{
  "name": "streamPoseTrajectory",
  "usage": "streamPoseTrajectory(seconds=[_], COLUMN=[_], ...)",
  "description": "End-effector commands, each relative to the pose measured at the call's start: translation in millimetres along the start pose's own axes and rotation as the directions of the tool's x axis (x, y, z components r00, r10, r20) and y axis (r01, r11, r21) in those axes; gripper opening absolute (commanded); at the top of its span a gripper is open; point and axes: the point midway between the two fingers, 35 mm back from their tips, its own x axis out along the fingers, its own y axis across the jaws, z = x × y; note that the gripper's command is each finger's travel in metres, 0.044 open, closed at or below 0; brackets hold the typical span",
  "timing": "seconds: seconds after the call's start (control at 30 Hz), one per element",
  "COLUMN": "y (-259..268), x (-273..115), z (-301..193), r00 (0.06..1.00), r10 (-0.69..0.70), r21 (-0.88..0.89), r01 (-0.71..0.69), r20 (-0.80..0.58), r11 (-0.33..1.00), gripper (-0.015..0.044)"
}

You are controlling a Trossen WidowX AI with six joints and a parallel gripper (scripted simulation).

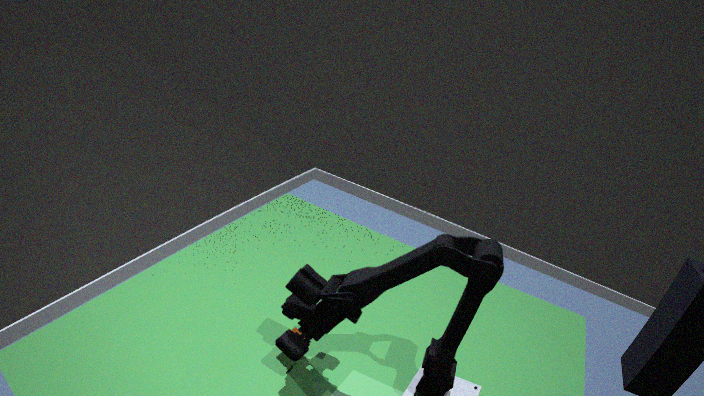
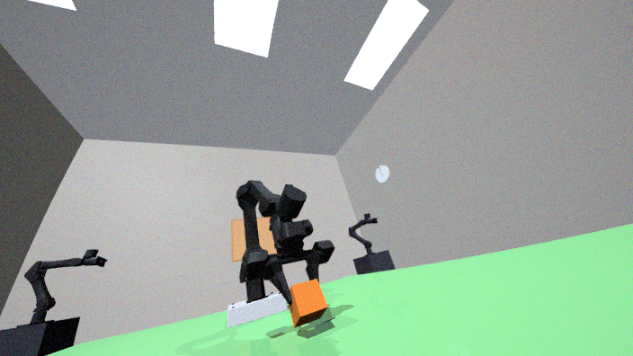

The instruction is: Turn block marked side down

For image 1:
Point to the orange block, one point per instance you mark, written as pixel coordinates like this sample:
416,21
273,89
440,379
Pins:
295,330

